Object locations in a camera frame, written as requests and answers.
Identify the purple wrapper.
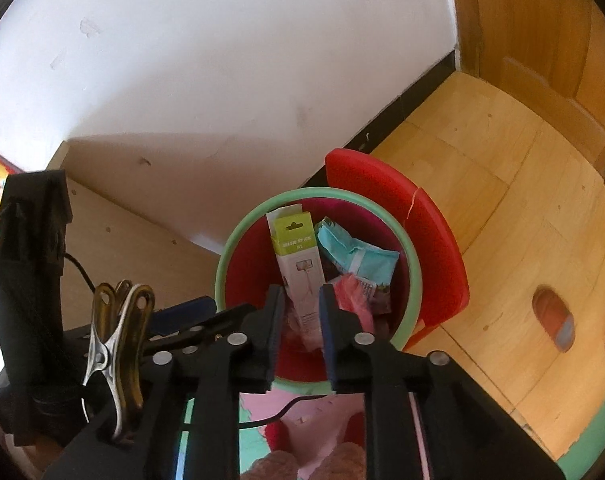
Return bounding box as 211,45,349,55
367,280,393,316

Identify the red bucket with green rim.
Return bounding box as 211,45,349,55
215,186,423,393

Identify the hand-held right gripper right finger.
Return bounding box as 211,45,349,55
319,283,567,480

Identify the person's left leg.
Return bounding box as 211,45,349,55
241,450,298,480

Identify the person's right leg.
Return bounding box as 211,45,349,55
323,442,366,480

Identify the wooden door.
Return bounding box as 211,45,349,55
450,0,605,171

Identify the person's left red slipper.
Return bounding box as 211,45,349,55
265,420,290,451

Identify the red plastic stool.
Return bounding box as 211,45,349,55
325,148,471,351

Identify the thin black cable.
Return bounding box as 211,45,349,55
182,395,329,431

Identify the pink crumpled plastic wrapper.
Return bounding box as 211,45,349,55
330,274,378,326

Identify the orange grey slipper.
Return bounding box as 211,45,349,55
533,287,574,353

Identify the person's right red slipper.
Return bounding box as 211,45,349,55
343,410,366,443

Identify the white box with green end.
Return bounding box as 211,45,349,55
266,204,328,351

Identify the thick black cable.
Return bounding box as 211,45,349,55
62,252,97,293

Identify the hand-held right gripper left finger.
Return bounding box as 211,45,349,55
45,284,286,480

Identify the person's leg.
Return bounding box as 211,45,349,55
241,450,298,480
323,442,366,480

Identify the teal crumpled packet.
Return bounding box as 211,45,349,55
315,217,401,286

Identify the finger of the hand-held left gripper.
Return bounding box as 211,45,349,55
147,302,258,358
150,297,217,324

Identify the person's red slipper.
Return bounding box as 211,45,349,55
265,420,290,451
343,410,366,443

